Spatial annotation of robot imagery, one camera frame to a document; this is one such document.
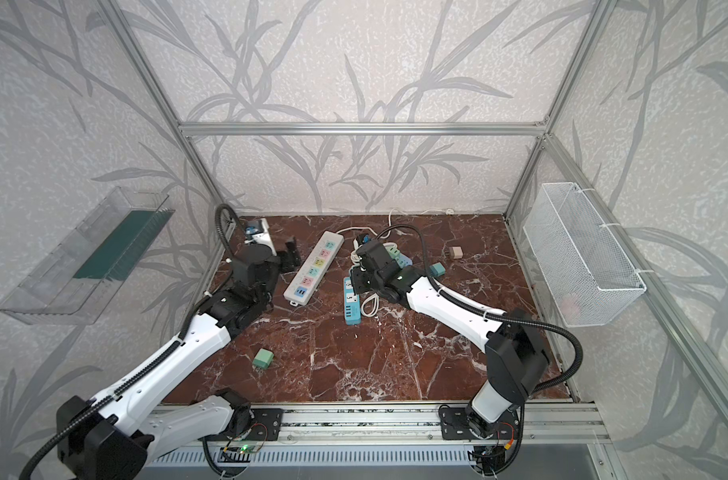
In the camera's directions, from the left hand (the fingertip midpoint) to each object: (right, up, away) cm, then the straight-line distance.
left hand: (289, 232), depth 76 cm
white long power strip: (0, -12, +25) cm, 28 cm away
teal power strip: (+14, -22, +18) cm, 32 cm away
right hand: (+17, -9, +8) cm, 20 cm away
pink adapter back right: (+50, -6, +30) cm, 59 cm away
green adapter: (-10, -35, +7) cm, 37 cm away
